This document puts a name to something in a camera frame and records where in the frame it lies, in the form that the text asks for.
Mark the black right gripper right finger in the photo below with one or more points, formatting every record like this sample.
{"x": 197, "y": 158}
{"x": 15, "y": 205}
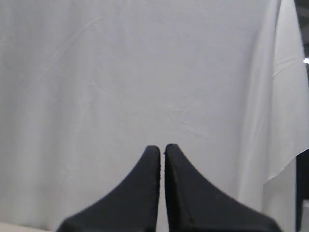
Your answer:
{"x": 195, "y": 205}

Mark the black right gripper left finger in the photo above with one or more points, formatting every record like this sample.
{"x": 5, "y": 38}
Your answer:
{"x": 130, "y": 207}

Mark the white backdrop curtain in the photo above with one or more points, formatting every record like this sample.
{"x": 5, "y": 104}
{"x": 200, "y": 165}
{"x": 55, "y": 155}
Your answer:
{"x": 86, "y": 85}

